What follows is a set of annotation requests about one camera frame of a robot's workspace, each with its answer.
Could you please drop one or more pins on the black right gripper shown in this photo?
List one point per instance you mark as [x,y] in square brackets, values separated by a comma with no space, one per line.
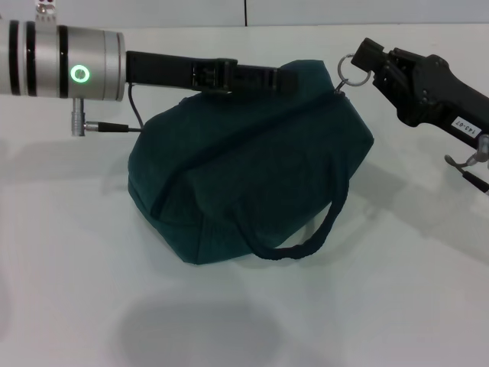
[451,103]

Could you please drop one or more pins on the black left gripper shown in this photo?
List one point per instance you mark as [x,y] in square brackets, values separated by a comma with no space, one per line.
[160,69]

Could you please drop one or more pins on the dark teal insulated lunch bag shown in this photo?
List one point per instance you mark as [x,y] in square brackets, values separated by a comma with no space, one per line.
[248,172]

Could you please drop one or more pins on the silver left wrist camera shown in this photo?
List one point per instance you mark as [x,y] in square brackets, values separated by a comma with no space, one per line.
[46,13]

